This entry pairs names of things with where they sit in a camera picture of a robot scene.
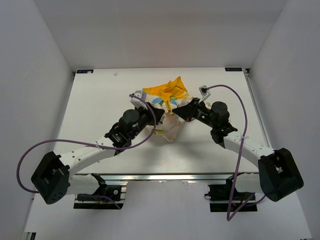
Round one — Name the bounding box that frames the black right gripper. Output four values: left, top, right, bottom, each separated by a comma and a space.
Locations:
172, 98, 217, 129

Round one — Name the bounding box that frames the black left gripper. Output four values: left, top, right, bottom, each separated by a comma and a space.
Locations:
128, 102, 165, 140

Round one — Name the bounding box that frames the cream dinosaur print baby jacket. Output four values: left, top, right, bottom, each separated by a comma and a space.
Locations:
141, 75, 232, 143

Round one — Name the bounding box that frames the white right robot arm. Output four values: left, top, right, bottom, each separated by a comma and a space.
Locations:
172, 98, 304, 202

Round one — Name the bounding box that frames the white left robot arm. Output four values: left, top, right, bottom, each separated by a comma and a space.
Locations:
31, 106, 165, 205

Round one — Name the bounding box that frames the blue right corner label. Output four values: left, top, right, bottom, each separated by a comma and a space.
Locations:
224, 67, 243, 72

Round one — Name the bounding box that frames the blue corner label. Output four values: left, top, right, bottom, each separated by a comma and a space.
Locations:
76, 69, 94, 74
224, 67, 243, 72

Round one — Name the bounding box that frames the blue left corner label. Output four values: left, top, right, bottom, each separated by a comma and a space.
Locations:
76, 69, 94, 74

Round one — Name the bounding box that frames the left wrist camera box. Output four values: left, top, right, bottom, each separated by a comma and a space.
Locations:
130, 90, 147, 109

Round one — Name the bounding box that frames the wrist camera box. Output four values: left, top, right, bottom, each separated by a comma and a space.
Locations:
198, 85, 211, 102
130, 90, 147, 109

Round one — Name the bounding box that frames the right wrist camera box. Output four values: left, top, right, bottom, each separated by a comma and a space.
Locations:
198, 85, 211, 102

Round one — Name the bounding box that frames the aluminium front table rail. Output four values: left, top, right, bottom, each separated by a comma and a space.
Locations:
44, 172, 286, 183

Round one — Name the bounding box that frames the aluminium right side rail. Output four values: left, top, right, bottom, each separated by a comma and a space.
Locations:
242, 68, 272, 148

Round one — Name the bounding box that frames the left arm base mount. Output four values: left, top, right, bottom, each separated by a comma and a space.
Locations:
73, 181, 127, 210

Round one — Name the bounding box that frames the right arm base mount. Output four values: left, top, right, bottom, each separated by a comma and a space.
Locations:
204, 184, 258, 213

